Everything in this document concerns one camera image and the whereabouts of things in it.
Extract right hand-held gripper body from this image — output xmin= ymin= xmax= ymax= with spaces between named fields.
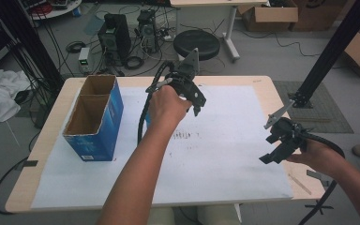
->
xmin=263 ymin=99 xmax=308 ymax=155

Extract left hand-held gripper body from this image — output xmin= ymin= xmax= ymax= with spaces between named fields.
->
xmin=164 ymin=48 xmax=207 ymax=110

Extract person's left hand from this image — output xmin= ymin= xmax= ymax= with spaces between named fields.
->
xmin=147 ymin=84 xmax=193 ymax=133

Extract person's right hand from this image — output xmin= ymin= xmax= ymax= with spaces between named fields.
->
xmin=286 ymin=138 xmax=342 ymax=176

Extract thin wooden stick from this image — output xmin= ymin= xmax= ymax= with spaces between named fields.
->
xmin=288 ymin=172 xmax=312 ymax=196

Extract black round stool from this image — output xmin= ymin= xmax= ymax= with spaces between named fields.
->
xmin=172 ymin=29 xmax=221 ymax=62

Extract grey floor mat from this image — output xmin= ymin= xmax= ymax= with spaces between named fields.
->
xmin=272 ymin=80 xmax=354 ymax=134

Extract white paper sheet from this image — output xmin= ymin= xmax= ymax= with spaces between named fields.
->
xmin=30 ymin=84 xmax=295 ymax=210

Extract grey tape strip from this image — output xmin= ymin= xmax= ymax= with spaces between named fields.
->
xmin=306 ymin=169 xmax=335 ymax=188

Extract open-sided computer tower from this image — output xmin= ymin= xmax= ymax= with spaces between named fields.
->
xmin=136 ymin=8 xmax=159 ymax=53

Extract white desk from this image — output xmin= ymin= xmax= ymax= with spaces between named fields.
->
xmin=170 ymin=0 xmax=269 ymax=63

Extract black computer tower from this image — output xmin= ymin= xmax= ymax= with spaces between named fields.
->
xmin=97 ymin=13 xmax=132 ymax=63

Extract black metal stand beam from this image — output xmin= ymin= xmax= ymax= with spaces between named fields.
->
xmin=288 ymin=0 xmax=360 ymax=110

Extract blue cardboard box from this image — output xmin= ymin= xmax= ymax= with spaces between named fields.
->
xmin=62 ymin=74 xmax=125 ymax=162

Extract small white power supply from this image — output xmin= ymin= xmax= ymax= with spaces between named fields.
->
xmin=78 ymin=46 xmax=91 ymax=75

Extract open cardboard box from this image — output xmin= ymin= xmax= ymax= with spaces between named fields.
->
xmin=236 ymin=0 xmax=300 ymax=33

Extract large brown cardboard box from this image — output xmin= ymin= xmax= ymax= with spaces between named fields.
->
xmin=290 ymin=0 xmax=349 ymax=33

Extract round white table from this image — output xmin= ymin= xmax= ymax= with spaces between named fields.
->
xmin=18 ymin=0 xmax=83 ymax=22

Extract white cloth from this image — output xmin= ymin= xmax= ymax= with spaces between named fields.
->
xmin=0 ymin=68 xmax=33 ymax=127

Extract right hand-held gripper black cable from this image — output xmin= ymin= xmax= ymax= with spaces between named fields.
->
xmin=297 ymin=130 xmax=347 ymax=225

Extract hand-held gripper black cable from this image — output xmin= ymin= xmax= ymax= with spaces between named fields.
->
xmin=136 ymin=60 xmax=173 ymax=146
xmin=297 ymin=130 xmax=347 ymax=225

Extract left hand-held gripper black cable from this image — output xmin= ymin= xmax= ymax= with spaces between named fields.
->
xmin=136 ymin=60 xmax=173 ymax=146

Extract coiled black cable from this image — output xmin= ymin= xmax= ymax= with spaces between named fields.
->
xmin=123 ymin=54 xmax=145 ymax=71
xmin=66 ymin=40 xmax=87 ymax=54

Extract black metal post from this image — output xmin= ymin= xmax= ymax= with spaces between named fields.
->
xmin=0 ymin=0 xmax=66 ymax=92

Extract black floor cable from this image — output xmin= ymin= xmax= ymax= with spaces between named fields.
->
xmin=0 ymin=130 xmax=42 ymax=216

